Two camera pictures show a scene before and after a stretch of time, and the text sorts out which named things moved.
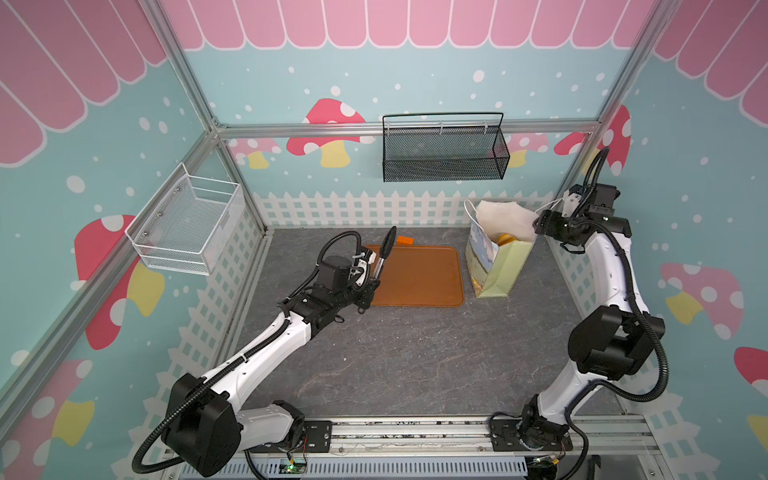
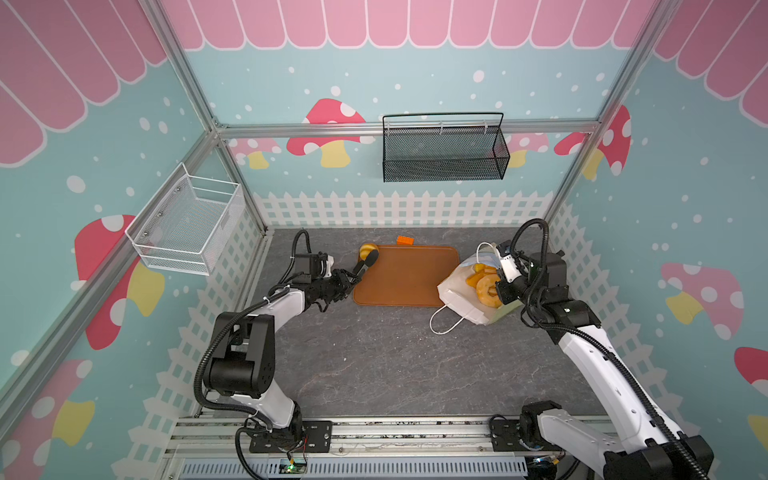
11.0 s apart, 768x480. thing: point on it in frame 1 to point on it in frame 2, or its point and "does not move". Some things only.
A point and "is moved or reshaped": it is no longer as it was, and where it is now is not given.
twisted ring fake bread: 505,238 to 482,286
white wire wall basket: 187,223 does not move
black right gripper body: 546,223 to 504,291
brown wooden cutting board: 419,275 does not move
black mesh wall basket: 438,147 does not move
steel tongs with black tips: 385,250 is moved or reshaped
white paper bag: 499,243 to 455,291
